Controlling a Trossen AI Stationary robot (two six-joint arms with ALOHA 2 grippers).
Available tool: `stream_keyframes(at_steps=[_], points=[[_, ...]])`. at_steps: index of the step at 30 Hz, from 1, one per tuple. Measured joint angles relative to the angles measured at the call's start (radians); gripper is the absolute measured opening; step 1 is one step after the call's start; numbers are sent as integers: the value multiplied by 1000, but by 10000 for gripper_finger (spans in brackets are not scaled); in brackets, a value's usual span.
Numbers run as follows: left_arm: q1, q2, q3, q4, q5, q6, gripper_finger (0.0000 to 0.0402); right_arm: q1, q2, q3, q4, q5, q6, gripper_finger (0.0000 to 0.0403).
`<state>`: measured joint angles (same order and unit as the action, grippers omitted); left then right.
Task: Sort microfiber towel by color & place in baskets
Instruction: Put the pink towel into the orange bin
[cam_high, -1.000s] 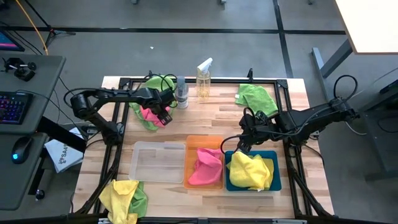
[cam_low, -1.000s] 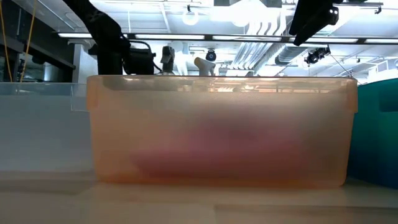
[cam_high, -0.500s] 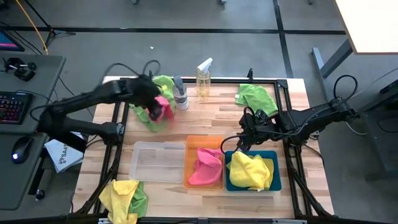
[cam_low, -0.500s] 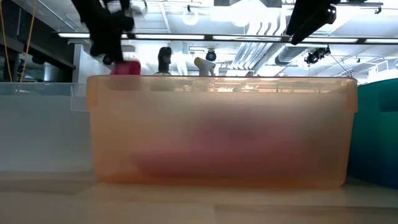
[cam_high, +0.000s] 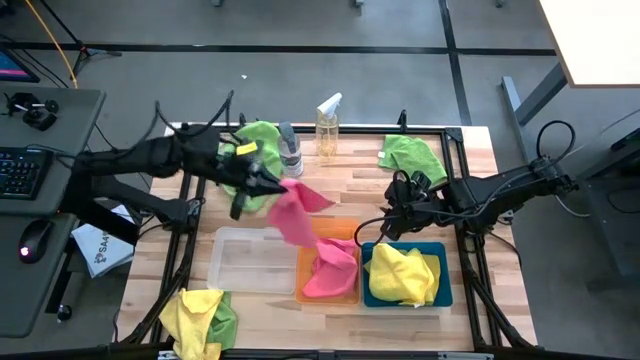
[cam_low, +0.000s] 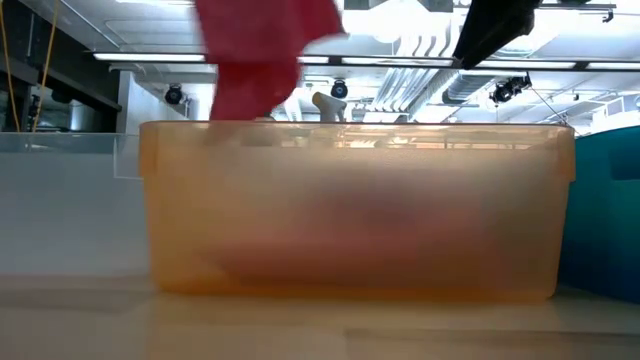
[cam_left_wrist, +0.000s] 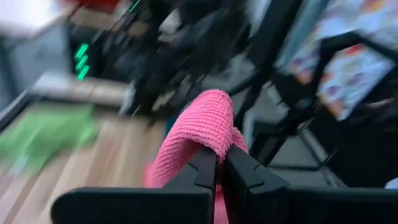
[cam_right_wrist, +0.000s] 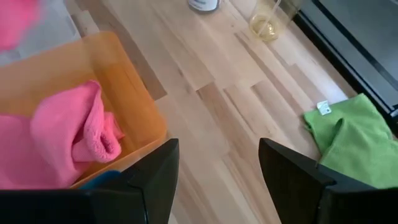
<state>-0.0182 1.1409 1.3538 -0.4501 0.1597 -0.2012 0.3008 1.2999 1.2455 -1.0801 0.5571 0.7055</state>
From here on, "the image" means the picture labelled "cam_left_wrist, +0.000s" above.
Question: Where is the green microfiber towel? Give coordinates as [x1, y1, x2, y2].
[0, 104, 100, 175]

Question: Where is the pink microfiber towel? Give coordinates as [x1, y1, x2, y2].
[143, 89, 249, 224]

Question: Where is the black metal table frame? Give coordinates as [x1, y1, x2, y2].
[0, 90, 35, 133]

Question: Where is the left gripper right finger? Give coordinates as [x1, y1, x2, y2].
[221, 144, 398, 224]

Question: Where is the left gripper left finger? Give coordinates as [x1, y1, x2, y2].
[50, 145, 218, 224]

